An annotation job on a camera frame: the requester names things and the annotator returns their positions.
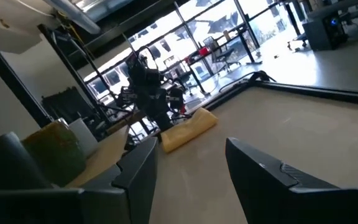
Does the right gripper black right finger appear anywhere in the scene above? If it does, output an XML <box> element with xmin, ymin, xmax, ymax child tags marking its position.
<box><xmin>224</xmin><ymin>137</ymin><xmax>358</xmax><ymax>224</ymax></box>

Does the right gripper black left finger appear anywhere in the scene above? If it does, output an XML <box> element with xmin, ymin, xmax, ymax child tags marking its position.
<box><xmin>0</xmin><ymin>136</ymin><xmax>160</xmax><ymax>224</ymax></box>

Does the white mug with handle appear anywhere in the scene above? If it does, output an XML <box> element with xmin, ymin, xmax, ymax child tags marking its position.
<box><xmin>68</xmin><ymin>117</ymin><xmax>99</xmax><ymax>158</ymax></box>

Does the green and brown glazed mug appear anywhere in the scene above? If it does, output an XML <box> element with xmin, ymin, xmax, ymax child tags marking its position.
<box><xmin>21</xmin><ymin>120</ymin><xmax>87</xmax><ymax>188</ymax></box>

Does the tall dark grey cup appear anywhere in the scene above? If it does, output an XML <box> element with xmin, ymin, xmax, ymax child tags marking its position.
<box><xmin>0</xmin><ymin>131</ymin><xmax>53</xmax><ymax>191</ymax></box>

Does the wooden shelf with black legs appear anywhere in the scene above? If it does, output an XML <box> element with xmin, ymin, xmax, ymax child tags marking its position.
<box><xmin>64</xmin><ymin>125</ymin><xmax>131</xmax><ymax>189</ymax></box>

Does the folded yellow towel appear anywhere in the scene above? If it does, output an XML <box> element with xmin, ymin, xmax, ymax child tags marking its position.
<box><xmin>160</xmin><ymin>107</ymin><xmax>219</xmax><ymax>154</ymax></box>

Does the black curtain panel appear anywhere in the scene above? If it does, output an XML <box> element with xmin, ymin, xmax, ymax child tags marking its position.
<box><xmin>41</xmin><ymin>86</ymin><xmax>96</xmax><ymax>126</ymax></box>

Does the black office chair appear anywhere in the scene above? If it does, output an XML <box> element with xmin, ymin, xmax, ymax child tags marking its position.
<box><xmin>203</xmin><ymin>35</ymin><xmax>242</xmax><ymax>73</ymax></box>

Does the black desk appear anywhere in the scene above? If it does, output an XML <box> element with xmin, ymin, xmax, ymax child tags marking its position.
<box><xmin>186</xmin><ymin>26</ymin><xmax>263</xmax><ymax>95</ymax></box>

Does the black computer tower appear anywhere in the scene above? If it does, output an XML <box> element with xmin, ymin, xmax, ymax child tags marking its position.
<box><xmin>302</xmin><ymin>13</ymin><xmax>350</xmax><ymax>52</ymax></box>

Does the black cable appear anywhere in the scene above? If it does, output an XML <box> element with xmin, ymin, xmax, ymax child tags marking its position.
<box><xmin>218</xmin><ymin>70</ymin><xmax>277</xmax><ymax>93</ymax></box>

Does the silver ceiling duct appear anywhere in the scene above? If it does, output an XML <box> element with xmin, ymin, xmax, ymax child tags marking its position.
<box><xmin>43</xmin><ymin>0</ymin><xmax>102</xmax><ymax>35</ymax></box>

